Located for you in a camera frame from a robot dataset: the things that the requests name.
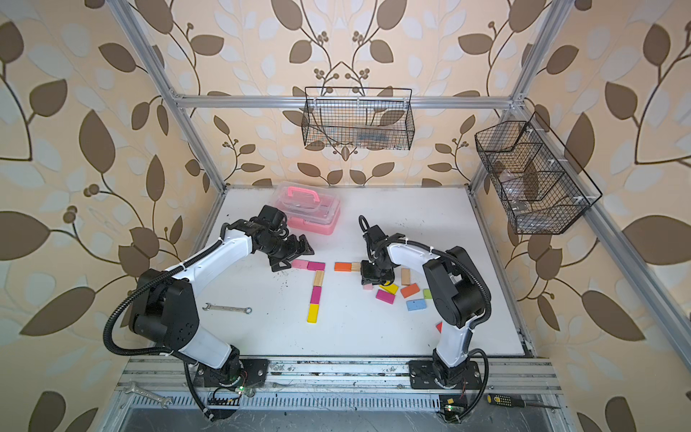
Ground yellow black screwdriver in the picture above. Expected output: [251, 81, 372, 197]
[487, 393, 559, 410]

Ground orange block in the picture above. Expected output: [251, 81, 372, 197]
[334, 262, 352, 273]

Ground back wire basket black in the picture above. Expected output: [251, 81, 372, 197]
[299, 86, 416, 150]

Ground yellow block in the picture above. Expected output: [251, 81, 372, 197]
[307, 303, 320, 324]
[380, 284, 399, 295]

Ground blue block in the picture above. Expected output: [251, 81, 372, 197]
[406, 299, 428, 311]

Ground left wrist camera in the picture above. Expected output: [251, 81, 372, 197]
[255, 205, 287, 231]

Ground wire basket black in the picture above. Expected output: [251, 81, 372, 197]
[474, 113, 602, 235]
[299, 86, 416, 150]

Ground right wire basket black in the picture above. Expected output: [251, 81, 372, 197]
[474, 113, 602, 235]

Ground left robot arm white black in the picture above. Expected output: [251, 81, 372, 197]
[103, 205, 314, 388]

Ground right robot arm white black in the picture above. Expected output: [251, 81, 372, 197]
[361, 226, 492, 388]

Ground red-orange block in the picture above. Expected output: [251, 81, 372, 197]
[401, 284, 420, 299]

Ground pink plastic toolbox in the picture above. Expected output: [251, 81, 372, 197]
[269, 182, 341, 236]

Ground small silver wrench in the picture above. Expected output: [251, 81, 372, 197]
[203, 302, 253, 315]

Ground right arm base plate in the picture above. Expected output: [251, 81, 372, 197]
[408, 360, 482, 391]

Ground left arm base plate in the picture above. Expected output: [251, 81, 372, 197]
[196, 357, 270, 389]

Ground large silver wrench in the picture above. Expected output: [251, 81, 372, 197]
[124, 382, 172, 409]

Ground magenta block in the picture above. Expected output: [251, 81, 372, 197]
[311, 286, 322, 305]
[307, 261, 326, 271]
[375, 289, 395, 304]

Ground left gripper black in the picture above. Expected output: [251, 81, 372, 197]
[259, 233, 316, 270]

